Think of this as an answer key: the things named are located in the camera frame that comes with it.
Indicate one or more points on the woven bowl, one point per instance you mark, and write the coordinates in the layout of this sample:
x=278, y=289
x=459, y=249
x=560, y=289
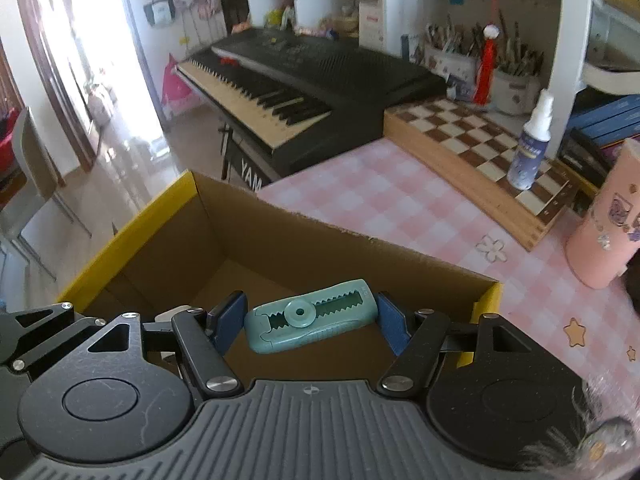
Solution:
x=345, y=26

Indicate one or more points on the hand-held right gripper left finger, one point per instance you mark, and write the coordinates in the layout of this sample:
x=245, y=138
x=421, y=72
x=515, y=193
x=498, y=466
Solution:
x=231, y=317

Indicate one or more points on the grey furry cloth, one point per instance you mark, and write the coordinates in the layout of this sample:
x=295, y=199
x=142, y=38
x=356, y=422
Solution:
x=595, y=435

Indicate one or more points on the grey chair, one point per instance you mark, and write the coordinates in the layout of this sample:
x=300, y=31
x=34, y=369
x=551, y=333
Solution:
x=30, y=200

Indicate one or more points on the pink cylindrical container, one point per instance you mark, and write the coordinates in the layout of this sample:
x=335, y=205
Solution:
x=605, y=240

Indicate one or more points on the yellow green toy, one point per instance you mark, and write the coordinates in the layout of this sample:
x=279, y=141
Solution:
x=277, y=17

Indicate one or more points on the wooden chessboard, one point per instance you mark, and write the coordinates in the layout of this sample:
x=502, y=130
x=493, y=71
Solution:
x=480, y=155

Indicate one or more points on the row of children's books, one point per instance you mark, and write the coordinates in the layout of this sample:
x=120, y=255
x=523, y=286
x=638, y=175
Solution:
x=600, y=125

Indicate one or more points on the yellow cardboard box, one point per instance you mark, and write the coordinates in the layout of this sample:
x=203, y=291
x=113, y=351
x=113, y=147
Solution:
x=160, y=240

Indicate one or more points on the pink printed desktop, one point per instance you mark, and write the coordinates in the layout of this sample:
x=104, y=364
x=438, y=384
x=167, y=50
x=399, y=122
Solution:
x=400, y=210

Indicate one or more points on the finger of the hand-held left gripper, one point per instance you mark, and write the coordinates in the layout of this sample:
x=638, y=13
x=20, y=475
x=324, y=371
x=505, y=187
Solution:
x=45, y=340

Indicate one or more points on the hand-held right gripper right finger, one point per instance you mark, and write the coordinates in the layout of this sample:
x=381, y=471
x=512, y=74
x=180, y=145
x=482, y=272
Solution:
x=392, y=320

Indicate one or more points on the white carton box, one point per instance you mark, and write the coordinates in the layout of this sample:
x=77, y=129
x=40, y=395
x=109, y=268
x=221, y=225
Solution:
x=371, y=25

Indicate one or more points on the white desk bookshelf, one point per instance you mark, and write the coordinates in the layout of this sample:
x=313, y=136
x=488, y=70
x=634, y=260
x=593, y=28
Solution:
x=572, y=35

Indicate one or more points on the black electronic keyboard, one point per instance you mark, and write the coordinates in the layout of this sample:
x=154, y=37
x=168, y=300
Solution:
x=350, y=70

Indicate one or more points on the patterned white pen cup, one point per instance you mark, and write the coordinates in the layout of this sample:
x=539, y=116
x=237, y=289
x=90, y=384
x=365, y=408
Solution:
x=452, y=67

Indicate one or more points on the white spray bottle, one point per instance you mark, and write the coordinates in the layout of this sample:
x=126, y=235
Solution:
x=530, y=155

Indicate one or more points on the hanging cloth bags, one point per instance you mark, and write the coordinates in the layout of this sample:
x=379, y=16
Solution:
x=160, y=10

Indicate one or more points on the grey-green correction tape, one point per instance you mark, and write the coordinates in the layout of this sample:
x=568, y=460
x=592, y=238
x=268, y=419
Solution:
x=320, y=332

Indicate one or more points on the red tassel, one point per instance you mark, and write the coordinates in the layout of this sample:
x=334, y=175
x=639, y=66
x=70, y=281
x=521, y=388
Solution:
x=486, y=67

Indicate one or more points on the pink bag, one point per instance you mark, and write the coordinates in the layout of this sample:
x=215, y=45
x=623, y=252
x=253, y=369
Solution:
x=175, y=90

